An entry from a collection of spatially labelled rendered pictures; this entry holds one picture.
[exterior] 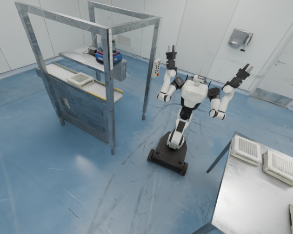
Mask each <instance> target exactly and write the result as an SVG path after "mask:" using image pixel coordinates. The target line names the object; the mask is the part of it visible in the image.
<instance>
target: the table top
mask: <svg viewBox="0 0 293 234"><path fill-rule="evenodd" d="M235 135H238V136H240V137H242V138H245V139H247V140H250V141H252V142H255V143H258V144H260V151H261V159H262V163H259V166H255V165H253V164H251V163H248V162H246V161H244V160H241V159H239V158H237V157H234V156H232V155H231V149H232V140H231V144H230V148H229V152H228V155H227V159H226V164H225V167H224V171H223V175H222V178H221V182H220V186H219V190H218V194H217V197H216V201H215V205H214V208H213V213H212V217H211V220H210V224H209V225H210V226H212V227H213V228H215V229H216V230H218V231H219V232H220V233H222V234H292V230H291V226H292V219H291V214H290V210H289V204H293V186H291V185H289V184H287V183H285V182H283V181H281V180H280V179H278V178H276V177H274V176H272V175H270V174H268V173H266V172H264V171H263V165H264V158H263V154H264V152H267V150H270V151H272V152H274V153H276V154H279V155H281V156H283V157H285V158H287V159H289V160H291V161H293V158H292V157H290V156H288V155H286V154H284V153H281V152H279V151H277V150H275V149H273V148H270V147H268V146H266V145H264V144H262V143H259V142H257V141H255V140H253V139H251V138H248V137H246V136H245V135H242V134H240V133H238V132H236V131H235V132H234V133H233V137H234V136H235ZM233 137H232V138H233Z"/></svg>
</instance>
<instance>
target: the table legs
mask: <svg viewBox="0 0 293 234"><path fill-rule="evenodd" d="M230 144H231V140H230V142H229V143H228V144H227V146H226V147H225V148H224V149H223V150H222V152H221V153H220V154H219V155H218V157H217V158H216V159H215V161H214V162H213V163H212V164H211V166H210V167H209V169H208V170H207V171H206V172H207V173H209V172H210V171H211V170H212V169H213V168H214V166H215V165H216V164H217V163H218V162H219V160H220V159H221V158H222V157H223V156H224V155H225V153H226V152H227V151H228V150H229V148H230ZM209 224H210V222H208V223H207V224H206V225H204V226H202V227H201V228H199V229H198V230H196V231H195V232H193V233H192V234H207V233H209V232H211V231H213V230H215V228H213V227H212V226H210V225H209Z"/></svg>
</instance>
